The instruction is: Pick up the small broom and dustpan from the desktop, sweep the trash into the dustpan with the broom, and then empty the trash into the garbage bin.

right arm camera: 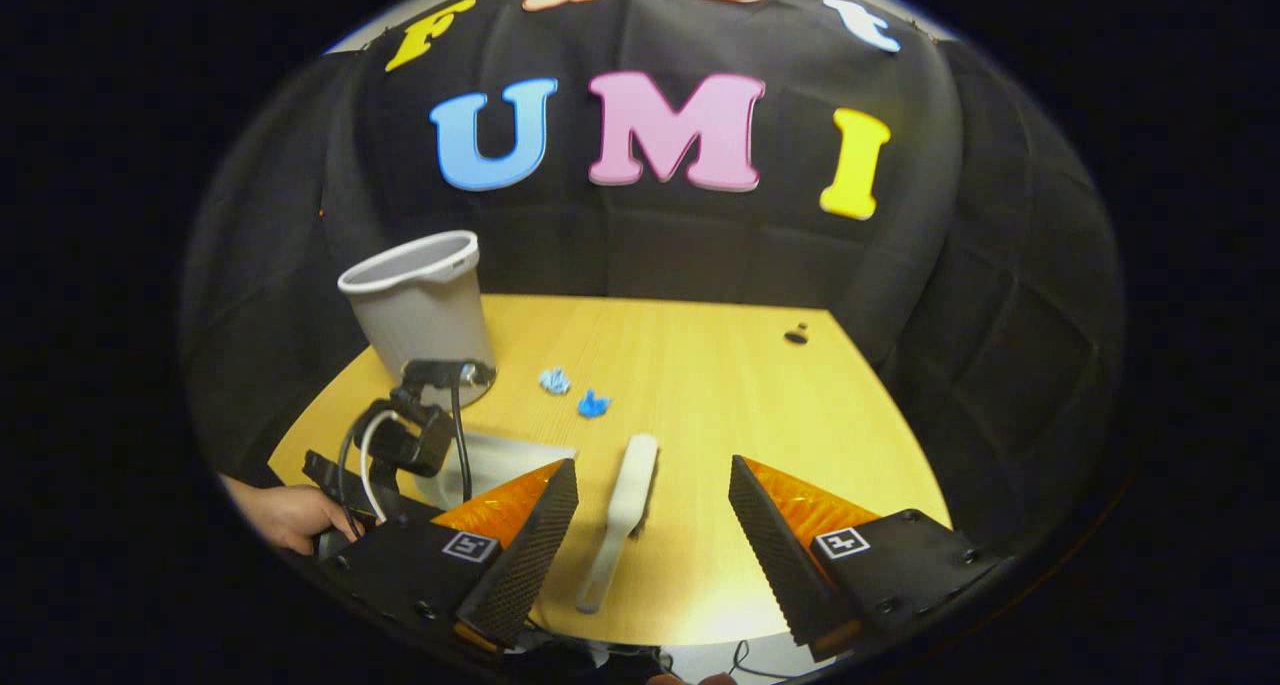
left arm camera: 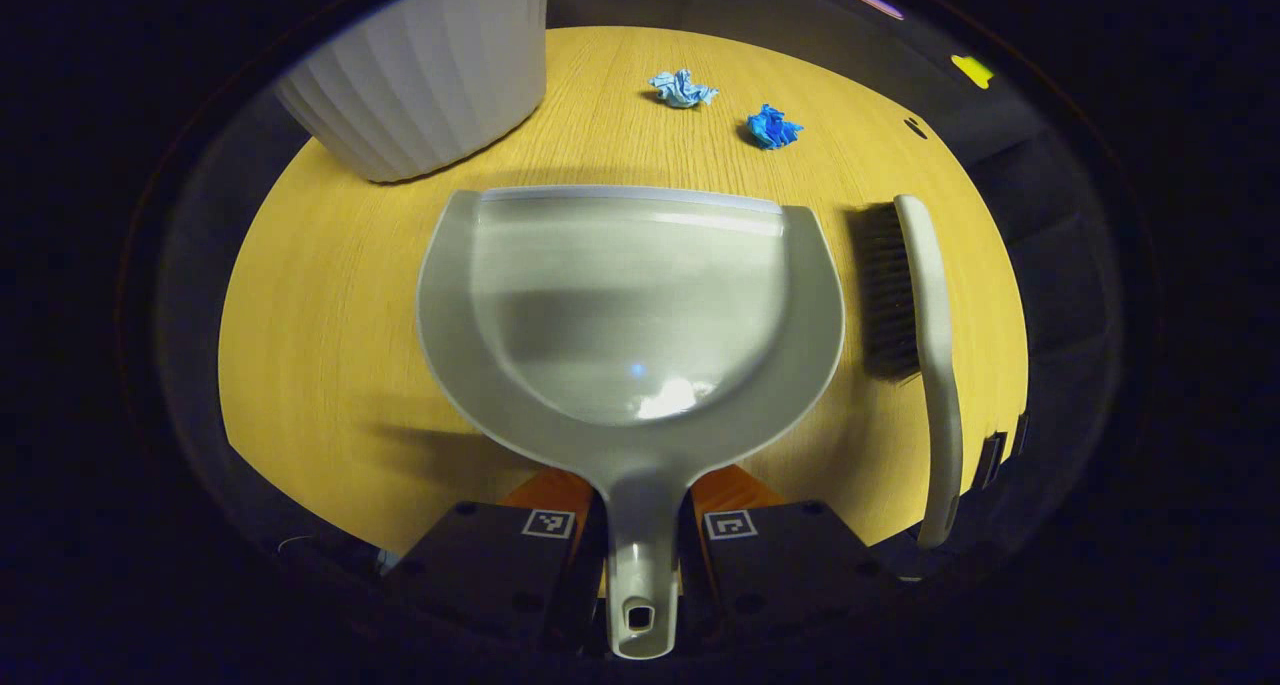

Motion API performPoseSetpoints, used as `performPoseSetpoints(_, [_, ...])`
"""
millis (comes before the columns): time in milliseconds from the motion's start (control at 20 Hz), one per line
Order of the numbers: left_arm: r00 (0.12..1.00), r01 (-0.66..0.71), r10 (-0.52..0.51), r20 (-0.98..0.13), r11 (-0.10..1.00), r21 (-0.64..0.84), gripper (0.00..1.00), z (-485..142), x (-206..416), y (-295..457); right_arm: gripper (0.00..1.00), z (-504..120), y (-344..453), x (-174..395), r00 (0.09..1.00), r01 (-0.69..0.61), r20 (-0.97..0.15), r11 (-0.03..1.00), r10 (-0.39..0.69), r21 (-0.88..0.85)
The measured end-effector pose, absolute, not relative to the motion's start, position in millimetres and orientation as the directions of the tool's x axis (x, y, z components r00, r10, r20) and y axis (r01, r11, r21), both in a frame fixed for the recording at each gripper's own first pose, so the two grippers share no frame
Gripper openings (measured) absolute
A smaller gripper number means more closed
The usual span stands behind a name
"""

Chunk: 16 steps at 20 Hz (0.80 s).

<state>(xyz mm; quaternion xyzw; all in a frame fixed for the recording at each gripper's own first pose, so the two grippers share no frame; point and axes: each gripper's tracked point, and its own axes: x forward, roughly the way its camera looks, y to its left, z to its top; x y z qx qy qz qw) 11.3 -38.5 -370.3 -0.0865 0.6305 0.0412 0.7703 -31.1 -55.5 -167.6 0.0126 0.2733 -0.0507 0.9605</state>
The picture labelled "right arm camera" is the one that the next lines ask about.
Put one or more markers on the small white broom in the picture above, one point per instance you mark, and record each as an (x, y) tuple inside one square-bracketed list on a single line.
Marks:
[(628, 495)]

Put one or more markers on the dark blue paper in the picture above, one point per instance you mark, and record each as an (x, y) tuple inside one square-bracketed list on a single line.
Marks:
[(593, 404)]

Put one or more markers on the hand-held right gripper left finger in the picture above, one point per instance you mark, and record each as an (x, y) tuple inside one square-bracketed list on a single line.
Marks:
[(520, 570)]

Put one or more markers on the light blue paper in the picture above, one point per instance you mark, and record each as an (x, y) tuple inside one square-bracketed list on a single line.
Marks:
[(555, 381)]

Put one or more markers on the small white dustpan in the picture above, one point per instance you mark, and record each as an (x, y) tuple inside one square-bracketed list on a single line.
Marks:
[(500, 460)]

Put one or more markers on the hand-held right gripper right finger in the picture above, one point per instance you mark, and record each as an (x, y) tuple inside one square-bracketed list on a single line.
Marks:
[(780, 560)]

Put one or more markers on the grey ribbed garbage bin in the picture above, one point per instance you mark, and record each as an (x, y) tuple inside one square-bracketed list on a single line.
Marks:
[(420, 315)]

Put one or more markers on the black backdrop cloth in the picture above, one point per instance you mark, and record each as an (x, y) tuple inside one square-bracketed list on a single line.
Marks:
[(700, 235)]

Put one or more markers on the wooden desktop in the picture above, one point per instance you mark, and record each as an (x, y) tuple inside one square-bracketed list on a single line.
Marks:
[(720, 405)]

